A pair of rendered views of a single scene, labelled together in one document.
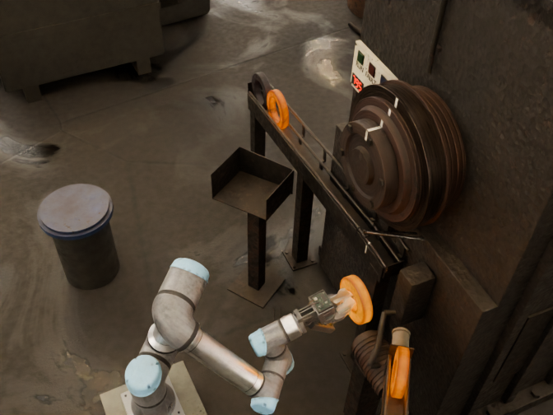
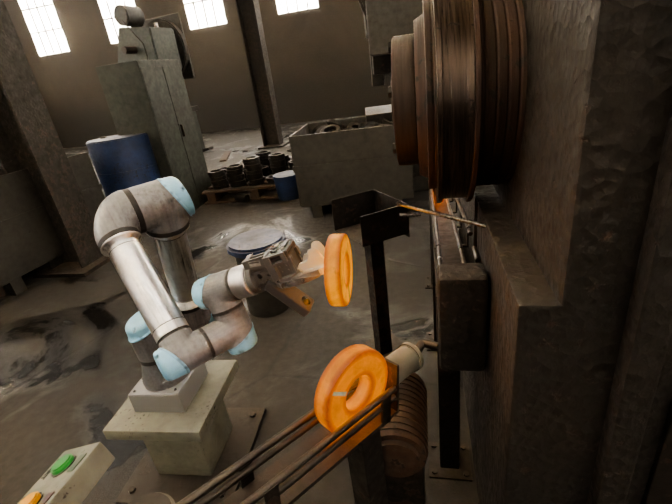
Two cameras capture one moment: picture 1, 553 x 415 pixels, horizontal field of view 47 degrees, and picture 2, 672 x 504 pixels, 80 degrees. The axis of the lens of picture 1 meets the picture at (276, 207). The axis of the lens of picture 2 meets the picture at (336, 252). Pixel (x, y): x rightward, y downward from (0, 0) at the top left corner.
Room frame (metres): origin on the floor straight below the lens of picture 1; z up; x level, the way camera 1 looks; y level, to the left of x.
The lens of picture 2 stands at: (0.57, -0.73, 1.21)
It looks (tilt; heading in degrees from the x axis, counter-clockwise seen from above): 25 degrees down; 39
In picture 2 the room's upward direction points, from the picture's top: 8 degrees counter-clockwise
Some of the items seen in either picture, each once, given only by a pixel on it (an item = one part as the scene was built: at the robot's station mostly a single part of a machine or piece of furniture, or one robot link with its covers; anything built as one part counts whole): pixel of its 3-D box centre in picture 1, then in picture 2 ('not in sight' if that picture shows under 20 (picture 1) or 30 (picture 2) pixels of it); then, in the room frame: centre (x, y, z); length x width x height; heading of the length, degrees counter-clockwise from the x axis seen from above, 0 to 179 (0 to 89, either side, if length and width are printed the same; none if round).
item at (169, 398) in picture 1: (151, 397); (162, 362); (1.01, 0.40, 0.43); 0.15 x 0.15 x 0.10
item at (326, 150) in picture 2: (62, 2); (356, 160); (3.71, 1.41, 0.39); 1.03 x 0.83 x 0.79; 119
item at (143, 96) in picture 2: not in sight; (164, 140); (2.98, 3.34, 0.75); 0.70 x 0.48 x 1.50; 25
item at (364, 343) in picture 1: (371, 391); (403, 477); (1.14, -0.38, 0.27); 0.22 x 0.13 x 0.53; 25
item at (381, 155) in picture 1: (366, 164); (404, 103); (1.46, -0.27, 1.11); 0.28 x 0.06 x 0.28; 25
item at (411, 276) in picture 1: (412, 294); (463, 318); (1.29, -0.47, 0.68); 0.11 x 0.08 x 0.24; 115
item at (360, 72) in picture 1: (372, 81); not in sight; (1.85, -0.32, 1.15); 0.26 x 0.02 x 0.18; 25
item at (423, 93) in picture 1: (415, 150); (486, 94); (1.53, -0.44, 1.11); 0.47 x 0.10 x 0.47; 25
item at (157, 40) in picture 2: not in sight; (163, 84); (5.41, 6.89, 1.36); 1.37 x 1.17 x 2.71; 105
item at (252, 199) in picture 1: (253, 232); (375, 281); (1.83, 0.10, 0.36); 0.26 x 0.20 x 0.72; 60
